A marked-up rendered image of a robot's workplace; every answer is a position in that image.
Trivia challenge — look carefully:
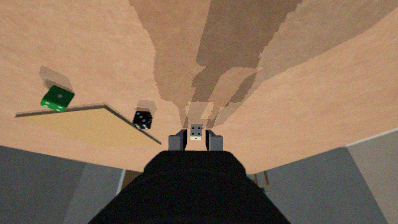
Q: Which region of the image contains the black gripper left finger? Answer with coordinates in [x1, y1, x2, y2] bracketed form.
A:
[168, 129, 187, 150]

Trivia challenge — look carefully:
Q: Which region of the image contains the green die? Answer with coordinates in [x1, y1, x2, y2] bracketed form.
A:
[40, 85, 75, 112]

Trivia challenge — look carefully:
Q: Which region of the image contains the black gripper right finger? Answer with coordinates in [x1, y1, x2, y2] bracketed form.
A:
[205, 129, 223, 151]

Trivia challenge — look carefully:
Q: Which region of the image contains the white die with black pips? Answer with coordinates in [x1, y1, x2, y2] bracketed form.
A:
[190, 126, 202, 140]

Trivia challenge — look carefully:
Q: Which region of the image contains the tan square mat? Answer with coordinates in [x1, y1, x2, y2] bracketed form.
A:
[15, 105, 161, 147]

